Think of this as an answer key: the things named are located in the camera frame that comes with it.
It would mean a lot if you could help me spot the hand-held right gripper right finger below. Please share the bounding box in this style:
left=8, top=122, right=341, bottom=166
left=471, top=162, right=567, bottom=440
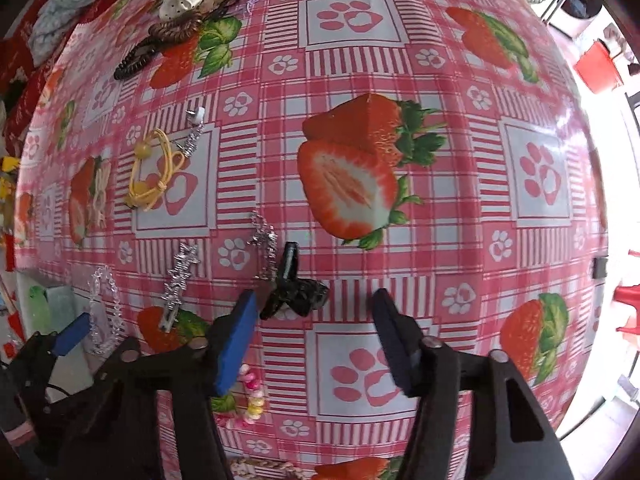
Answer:
left=371, top=288, right=576, bottom=480

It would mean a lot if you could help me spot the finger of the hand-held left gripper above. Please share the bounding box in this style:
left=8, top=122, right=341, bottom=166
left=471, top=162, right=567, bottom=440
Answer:
left=12, top=312, right=92, bottom=376

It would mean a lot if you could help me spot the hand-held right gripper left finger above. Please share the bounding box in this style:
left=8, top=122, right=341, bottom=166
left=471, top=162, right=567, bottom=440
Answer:
left=60, top=290, right=259, bottom=480

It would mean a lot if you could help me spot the white tray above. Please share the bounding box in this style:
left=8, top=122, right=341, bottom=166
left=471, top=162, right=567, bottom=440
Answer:
left=15, top=269, right=101, bottom=401

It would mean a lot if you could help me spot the colourful spiral hair tie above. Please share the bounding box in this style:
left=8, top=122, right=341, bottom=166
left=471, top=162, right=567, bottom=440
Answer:
left=219, top=362, right=267, bottom=429

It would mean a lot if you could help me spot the silver rhinestone hair clip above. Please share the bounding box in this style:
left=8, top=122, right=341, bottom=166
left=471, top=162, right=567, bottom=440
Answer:
left=159, top=242, right=202, bottom=332

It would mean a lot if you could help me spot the black hair claw clip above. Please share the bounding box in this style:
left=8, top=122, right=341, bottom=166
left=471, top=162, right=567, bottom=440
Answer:
left=259, top=241, right=331, bottom=321

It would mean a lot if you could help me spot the yellow bead hair tie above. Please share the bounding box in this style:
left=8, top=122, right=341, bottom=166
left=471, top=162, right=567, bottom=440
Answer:
left=125, top=129, right=189, bottom=211

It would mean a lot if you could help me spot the pink strawberry print tablecloth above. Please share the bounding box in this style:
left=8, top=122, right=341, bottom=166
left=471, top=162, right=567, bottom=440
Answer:
left=12, top=0, right=608, bottom=480

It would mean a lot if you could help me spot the red plastic chair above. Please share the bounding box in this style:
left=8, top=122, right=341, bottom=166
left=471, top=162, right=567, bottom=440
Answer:
left=616, top=282, right=640, bottom=336

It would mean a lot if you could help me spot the blue crochet cloth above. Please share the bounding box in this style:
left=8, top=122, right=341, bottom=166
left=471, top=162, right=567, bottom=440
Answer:
left=27, top=0, right=117, bottom=67

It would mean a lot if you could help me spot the red bucket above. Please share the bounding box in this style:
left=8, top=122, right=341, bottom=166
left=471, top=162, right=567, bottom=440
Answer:
left=573, top=40, right=624, bottom=95

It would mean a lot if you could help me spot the green bracelet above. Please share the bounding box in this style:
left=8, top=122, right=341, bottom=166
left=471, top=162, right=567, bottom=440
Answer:
left=27, top=285, right=52, bottom=332

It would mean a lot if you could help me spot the brown bead bracelet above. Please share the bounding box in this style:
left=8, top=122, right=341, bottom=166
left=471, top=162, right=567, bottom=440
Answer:
left=227, top=456, right=307, bottom=480

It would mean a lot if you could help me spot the cream chain loop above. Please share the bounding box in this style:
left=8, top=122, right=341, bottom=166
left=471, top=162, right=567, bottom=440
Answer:
left=87, top=160, right=112, bottom=232

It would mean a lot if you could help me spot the brown hair tie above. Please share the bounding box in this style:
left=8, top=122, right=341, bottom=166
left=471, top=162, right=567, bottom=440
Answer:
left=149, top=14, right=204, bottom=44

